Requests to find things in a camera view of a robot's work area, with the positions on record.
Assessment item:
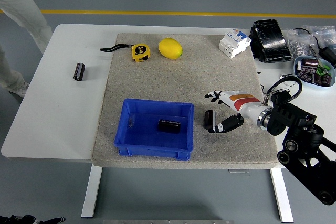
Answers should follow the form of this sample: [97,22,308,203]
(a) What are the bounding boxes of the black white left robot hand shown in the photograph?
[0,215,66,224]

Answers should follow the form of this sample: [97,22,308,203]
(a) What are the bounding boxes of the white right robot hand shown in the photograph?
[204,90,268,133]

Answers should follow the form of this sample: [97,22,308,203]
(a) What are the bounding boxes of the blue plastic box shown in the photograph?
[113,98,195,162]

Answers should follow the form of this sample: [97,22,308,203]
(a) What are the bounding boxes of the small black adapter block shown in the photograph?
[271,91,289,104]

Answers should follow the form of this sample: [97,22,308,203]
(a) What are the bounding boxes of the white table leg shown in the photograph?
[80,166,103,219]
[270,168,294,223]

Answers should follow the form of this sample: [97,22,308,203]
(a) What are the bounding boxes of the white circuit breaker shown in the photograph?
[218,29,252,59]

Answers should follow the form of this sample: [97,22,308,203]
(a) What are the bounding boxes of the light blue bowl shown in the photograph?
[293,55,336,89]

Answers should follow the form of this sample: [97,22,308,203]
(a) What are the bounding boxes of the black wrapped pack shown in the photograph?
[248,19,293,63]

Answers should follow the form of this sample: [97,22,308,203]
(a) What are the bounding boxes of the clear bag of metal screws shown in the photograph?
[286,28,320,58]

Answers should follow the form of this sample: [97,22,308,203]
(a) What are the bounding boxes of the green plastic pieces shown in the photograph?
[316,63,332,76]

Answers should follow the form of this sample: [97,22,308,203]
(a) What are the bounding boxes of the yellow lemon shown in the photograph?
[158,38,183,59]

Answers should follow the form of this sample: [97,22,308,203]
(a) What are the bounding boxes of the black power adapter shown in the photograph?
[319,47,336,65]

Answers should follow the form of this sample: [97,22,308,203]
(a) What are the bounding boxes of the clear plastic bag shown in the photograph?
[301,25,336,49]

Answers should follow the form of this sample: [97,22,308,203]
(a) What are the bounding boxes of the grey-brown mat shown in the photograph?
[91,33,280,170]

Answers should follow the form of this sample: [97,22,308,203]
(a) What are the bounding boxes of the person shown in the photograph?
[0,0,53,98]

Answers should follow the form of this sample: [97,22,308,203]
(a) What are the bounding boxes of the thin wire with white clip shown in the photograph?
[279,73,300,87]

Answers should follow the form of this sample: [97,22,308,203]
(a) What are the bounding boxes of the thin black cable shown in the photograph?
[293,27,323,50]

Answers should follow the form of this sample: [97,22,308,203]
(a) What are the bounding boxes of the yellow tape measure with strap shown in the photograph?
[100,43,152,63]

